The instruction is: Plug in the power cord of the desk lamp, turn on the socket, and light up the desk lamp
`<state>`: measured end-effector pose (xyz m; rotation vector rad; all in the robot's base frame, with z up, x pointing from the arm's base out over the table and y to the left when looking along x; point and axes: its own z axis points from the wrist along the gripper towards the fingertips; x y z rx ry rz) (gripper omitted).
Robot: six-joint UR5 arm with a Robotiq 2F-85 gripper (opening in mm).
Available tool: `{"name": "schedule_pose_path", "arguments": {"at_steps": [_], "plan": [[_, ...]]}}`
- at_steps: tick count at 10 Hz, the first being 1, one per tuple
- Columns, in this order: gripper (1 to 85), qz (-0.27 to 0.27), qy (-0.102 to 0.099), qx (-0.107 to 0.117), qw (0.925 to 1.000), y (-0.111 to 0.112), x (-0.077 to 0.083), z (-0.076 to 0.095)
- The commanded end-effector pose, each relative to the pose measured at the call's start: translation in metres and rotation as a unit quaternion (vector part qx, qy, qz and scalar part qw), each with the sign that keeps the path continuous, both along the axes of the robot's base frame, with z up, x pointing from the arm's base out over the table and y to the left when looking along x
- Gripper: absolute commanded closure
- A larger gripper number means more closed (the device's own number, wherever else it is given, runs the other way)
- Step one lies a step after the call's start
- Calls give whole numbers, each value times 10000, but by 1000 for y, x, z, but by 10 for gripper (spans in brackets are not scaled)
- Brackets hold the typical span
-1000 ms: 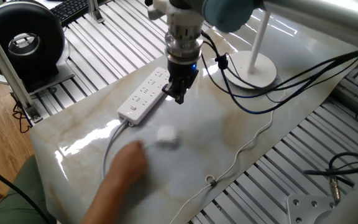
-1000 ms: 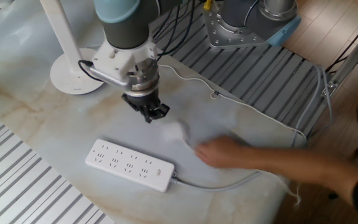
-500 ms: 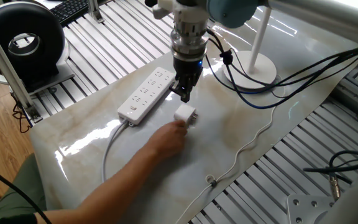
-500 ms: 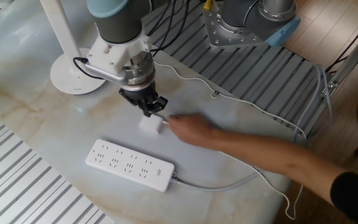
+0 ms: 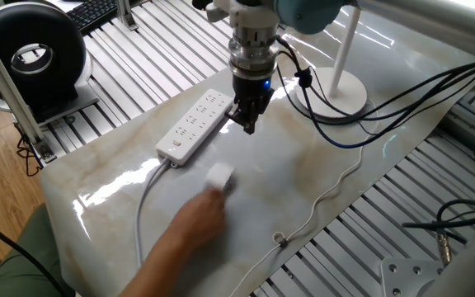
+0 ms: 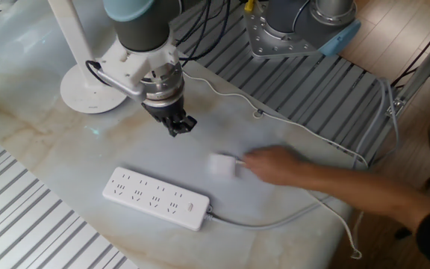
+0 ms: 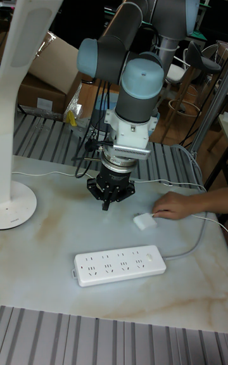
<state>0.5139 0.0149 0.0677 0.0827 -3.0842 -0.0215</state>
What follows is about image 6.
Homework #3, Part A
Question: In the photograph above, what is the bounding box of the silver wrist coupling flange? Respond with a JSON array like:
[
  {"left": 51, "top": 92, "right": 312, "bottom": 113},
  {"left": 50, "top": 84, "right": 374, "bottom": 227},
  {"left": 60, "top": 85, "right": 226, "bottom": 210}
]
[{"left": 140, "top": 63, "right": 185, "bottom": 109}]

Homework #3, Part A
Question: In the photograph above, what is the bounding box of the grey power strip cable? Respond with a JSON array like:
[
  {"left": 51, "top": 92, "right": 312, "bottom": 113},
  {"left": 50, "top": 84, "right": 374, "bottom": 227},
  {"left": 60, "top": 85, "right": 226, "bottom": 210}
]
[{"left": 205, "top": 80, "right": 401, "bottom": 229}]

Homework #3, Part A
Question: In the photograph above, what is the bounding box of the white desk lamp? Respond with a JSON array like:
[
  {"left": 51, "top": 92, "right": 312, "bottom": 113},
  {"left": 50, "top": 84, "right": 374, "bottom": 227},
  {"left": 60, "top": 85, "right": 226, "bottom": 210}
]
[{"left": 46, "top": 0, "right": 128, "bottom": 115}]

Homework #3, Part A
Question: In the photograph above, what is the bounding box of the person's bare hand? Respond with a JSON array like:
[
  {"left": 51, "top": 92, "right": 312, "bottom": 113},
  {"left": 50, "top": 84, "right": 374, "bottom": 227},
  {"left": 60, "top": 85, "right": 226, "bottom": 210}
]
[{"left": 243, "top": 145, "right": 305, "bottom": 187}]

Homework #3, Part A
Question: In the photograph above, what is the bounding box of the white power adapter plug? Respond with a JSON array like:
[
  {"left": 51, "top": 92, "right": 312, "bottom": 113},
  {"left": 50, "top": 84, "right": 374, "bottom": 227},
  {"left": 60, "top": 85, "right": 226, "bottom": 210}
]
[{"left": 208, "top": 152, "right": 238, "bottom": 179}]

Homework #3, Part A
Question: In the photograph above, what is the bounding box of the white power strip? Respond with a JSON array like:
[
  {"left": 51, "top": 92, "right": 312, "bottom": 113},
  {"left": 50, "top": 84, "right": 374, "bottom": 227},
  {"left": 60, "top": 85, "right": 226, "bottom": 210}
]
[{"left": 102, "top": 166, "right": 211, "bottom": 232}]

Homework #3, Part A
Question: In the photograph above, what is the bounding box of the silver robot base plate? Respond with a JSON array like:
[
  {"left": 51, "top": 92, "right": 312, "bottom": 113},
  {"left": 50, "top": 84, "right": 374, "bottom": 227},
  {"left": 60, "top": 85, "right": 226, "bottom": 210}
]
[{"left": 243, "top": 1, "right": 323, "bottom": 60}]

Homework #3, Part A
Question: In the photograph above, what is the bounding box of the black floor cable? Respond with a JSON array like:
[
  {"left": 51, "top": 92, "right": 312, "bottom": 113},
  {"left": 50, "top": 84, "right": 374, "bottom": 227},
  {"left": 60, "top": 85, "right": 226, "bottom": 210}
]
[{"left": 390, "top": 14, "right": 430, "bottom": 89}]

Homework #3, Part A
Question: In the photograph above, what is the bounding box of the person's bare forearm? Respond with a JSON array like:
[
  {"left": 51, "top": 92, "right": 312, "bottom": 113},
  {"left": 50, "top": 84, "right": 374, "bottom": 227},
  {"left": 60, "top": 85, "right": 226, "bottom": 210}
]
[{"left": 300, "top": 164, "right": 430, "bottom": 232}]

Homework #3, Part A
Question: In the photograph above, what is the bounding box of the aluminium frame rail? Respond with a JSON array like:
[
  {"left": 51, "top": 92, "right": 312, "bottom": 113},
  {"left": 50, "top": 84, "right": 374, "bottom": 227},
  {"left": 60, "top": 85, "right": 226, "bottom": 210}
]
[{"left": 384, "top": 25, "right": 430, "bottom": 117}]

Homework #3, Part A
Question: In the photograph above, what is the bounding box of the black gripper cable bundle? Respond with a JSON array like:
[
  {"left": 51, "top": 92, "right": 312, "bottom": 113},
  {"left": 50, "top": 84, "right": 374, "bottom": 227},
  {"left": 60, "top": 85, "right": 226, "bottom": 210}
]
[{"left": 85, "top": 0, "right": 246, "bottom": 87}]

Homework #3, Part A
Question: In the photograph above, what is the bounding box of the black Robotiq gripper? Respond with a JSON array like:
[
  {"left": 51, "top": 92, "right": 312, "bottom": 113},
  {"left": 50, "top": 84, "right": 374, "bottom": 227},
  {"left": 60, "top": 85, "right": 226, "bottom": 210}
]
[{"left": 141, "top": 95, "right": 198, "bottom": 138}]

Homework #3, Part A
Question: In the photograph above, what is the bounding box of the thin white lamp cord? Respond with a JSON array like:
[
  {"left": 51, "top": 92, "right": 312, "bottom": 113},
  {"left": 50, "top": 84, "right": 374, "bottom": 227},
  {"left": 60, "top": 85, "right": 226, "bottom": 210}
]
[{"left": 182, "top": 70, "right": 370, "bottom": 261}]

